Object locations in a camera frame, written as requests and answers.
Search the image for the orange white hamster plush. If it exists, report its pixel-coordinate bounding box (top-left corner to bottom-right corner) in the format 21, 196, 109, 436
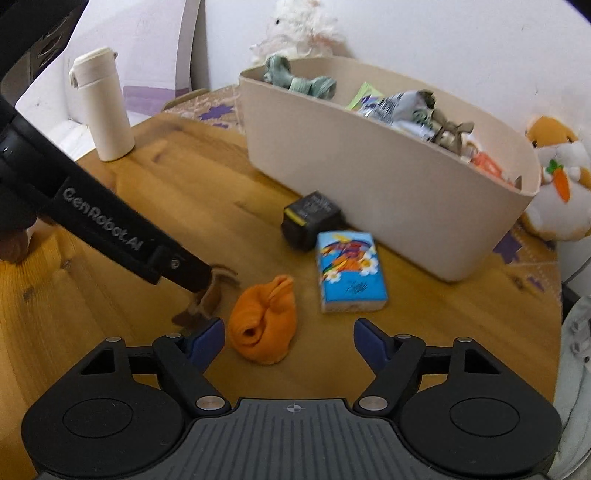
520, 116, 590, 242

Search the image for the white fluffy plush toy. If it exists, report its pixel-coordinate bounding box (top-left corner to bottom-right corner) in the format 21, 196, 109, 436
249, 1, 345, 66

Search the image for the brown fabric scrunchie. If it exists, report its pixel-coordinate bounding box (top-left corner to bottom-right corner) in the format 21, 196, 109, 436
172, 264, 239, 331

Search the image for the green snack packet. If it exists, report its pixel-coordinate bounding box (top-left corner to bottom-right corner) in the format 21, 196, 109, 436
348, 82, 384, 111

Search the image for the brown hair claw clip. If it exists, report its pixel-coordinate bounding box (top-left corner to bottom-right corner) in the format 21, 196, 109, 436
428, 108, 475, 156

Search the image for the blue cartoon tissue pack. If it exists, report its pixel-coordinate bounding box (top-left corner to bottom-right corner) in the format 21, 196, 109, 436
315, 231, 388, 313

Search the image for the grey white snack packet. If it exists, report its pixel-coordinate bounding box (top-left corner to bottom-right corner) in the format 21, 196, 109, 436
359, 90, 436, 140

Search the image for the green fabric scrunchie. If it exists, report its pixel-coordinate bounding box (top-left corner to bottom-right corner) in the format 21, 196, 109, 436
263, 55, 337, 100

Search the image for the cream thermos bottle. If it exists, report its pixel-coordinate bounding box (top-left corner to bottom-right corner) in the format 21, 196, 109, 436
69, 47, 135, 162

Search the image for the beige plastic storage bin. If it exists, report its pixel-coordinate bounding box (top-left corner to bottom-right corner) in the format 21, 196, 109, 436
239, 57, 541, 282

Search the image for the orange sock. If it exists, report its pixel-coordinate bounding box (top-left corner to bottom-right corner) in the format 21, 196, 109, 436
226, 275, 297, 365

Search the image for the black small box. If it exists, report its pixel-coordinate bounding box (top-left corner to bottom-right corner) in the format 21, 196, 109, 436
280, 191, 346, 252

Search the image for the white purple cardboard box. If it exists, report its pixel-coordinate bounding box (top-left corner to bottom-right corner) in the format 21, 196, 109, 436
16, 1, 200, 135

